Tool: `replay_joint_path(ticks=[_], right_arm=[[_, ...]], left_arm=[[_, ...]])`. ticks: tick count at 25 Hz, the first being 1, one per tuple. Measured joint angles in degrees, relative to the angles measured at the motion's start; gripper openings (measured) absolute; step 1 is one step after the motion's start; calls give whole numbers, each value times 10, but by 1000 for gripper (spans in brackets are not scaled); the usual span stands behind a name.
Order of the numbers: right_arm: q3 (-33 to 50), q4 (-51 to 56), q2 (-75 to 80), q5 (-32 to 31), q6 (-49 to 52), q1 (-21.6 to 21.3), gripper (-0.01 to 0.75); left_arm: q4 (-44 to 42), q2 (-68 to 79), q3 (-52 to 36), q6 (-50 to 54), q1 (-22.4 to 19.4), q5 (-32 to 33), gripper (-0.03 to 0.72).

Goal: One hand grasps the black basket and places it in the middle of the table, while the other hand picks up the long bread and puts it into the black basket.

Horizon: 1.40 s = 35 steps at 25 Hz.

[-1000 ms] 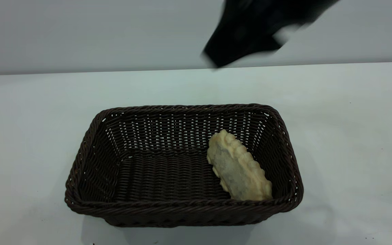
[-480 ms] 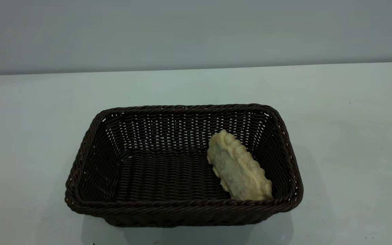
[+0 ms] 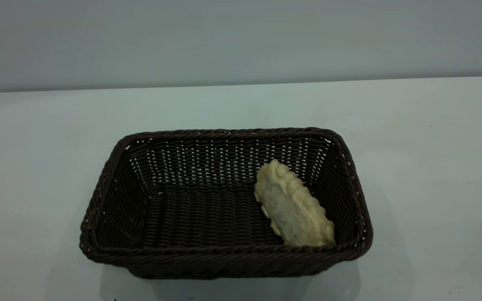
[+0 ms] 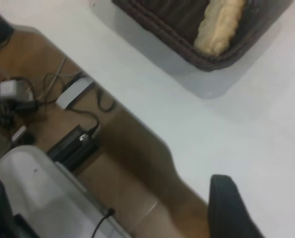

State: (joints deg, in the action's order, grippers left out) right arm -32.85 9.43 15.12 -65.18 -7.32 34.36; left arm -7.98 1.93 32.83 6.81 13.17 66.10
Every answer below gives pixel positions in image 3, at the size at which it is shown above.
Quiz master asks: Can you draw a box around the dark brown wicker basket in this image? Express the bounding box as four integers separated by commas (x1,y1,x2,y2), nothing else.
79,127,374,280

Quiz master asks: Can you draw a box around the oblong bread roll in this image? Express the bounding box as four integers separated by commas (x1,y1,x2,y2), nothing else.
253,158,336,247

